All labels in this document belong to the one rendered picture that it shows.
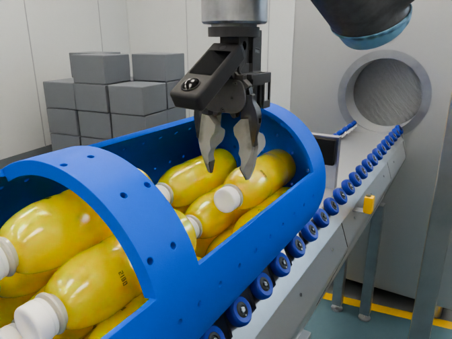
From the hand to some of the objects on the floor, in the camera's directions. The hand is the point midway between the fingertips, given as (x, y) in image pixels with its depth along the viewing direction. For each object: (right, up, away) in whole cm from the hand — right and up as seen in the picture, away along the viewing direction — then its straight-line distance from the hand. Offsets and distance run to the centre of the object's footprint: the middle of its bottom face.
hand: (226, 169), depth 59 cm
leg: (+70, -75, +142) cm, 175 cm away
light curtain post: (+64, -94, +86) cm, 142 cm away
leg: (+58, -73, +149) cm, 176 cm away
